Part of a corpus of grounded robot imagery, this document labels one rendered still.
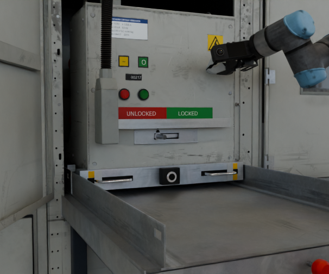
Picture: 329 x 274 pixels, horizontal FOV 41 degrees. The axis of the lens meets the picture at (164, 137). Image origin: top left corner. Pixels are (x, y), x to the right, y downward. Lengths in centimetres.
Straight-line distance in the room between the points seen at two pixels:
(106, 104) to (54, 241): 44
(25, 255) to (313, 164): 104
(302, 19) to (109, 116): 54
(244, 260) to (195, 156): 67
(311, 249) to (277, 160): 80
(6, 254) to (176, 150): 57
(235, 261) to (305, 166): 98
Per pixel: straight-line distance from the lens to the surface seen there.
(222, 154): 143
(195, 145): 138
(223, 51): 125
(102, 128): 115
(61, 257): 137
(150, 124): 127
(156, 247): 71
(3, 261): 132
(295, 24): 118
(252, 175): 144
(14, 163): 112
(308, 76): 120
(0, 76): 105
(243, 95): 154
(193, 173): 137
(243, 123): 154
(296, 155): 166
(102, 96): 116
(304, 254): 84
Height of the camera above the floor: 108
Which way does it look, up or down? 3 degrees down
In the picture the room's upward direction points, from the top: straight up
